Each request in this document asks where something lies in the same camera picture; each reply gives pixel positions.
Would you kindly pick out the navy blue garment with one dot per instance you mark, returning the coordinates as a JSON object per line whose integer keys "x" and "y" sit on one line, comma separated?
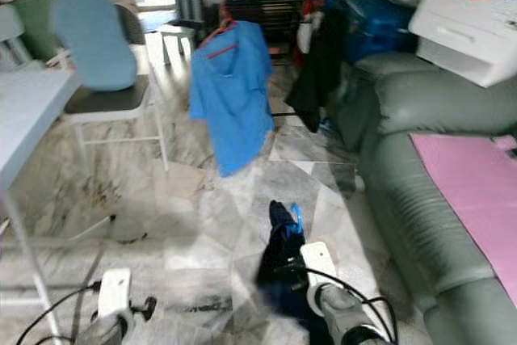
{"x": 279, "y": 264}

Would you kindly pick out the blue plastic hanger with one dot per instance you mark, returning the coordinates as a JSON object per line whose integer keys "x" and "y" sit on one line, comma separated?
{"x": 297, "y": 216}

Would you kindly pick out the pink red hanger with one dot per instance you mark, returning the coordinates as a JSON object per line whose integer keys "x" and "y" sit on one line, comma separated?
{"x": 226, "y": 18}

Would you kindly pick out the blue shirt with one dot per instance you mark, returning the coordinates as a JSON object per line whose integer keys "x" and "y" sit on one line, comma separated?
{"x": 230, "y": 103}

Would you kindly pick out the white folding table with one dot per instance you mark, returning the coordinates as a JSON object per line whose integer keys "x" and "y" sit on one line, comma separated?
{"x": 28, "y": 107}

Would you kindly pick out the blue chair cushion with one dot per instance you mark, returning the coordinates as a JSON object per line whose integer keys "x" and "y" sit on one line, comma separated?
{"x": 93, "y": 38}

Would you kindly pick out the black hanging garment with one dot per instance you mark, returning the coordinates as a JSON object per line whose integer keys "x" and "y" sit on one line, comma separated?
{"x": 315, "y": 70}

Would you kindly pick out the grey green leather sofa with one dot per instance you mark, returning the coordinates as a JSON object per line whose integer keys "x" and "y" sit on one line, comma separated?
{"x": 420, "y": 199}

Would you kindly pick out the green bin white lid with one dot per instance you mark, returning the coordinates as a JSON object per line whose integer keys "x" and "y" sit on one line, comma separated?
{"x": 36, "y": 26}

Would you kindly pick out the pink sheet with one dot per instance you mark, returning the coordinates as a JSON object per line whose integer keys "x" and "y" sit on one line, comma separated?
{"x": 472, "y": 199}

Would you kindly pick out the blue hard suitcase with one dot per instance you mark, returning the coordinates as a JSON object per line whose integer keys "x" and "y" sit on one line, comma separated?
{"x": 371, "y": 30}

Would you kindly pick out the white appliance box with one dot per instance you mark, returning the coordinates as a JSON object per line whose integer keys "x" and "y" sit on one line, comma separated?
{"x": 464, "y": 38}

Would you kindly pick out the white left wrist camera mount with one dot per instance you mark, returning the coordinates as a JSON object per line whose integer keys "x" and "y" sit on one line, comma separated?
{"x": 115, "y": 288}

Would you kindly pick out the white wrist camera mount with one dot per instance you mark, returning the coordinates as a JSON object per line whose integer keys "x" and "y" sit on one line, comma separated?
{"x": 115, "y": 288}
{"x": 319, "y": 262}

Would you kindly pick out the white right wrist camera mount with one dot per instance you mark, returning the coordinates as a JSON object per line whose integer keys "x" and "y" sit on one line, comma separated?
{"x": 319, "y": 262}

